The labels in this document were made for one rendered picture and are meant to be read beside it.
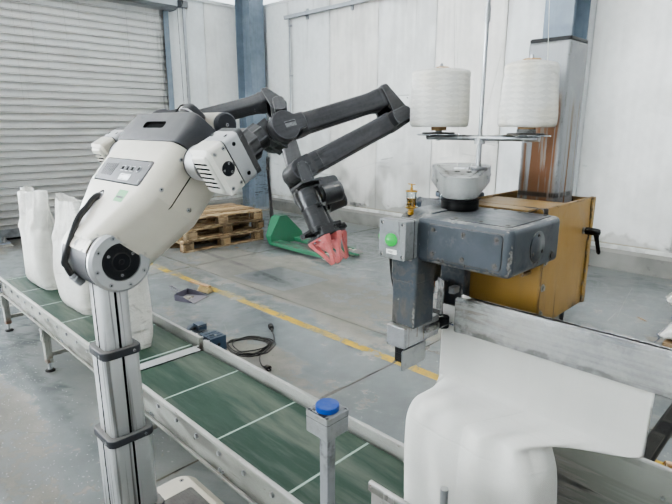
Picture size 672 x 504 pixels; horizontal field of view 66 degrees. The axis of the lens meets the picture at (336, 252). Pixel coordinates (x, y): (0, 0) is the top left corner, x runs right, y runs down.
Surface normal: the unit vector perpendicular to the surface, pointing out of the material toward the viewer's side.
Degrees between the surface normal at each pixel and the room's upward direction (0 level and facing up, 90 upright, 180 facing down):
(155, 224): 115
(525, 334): 90
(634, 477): 90
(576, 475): 90
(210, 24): 90
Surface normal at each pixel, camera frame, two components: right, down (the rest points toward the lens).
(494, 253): -0.70, 0.17
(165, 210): 0.34, 0.61
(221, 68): 0.71, 0.17
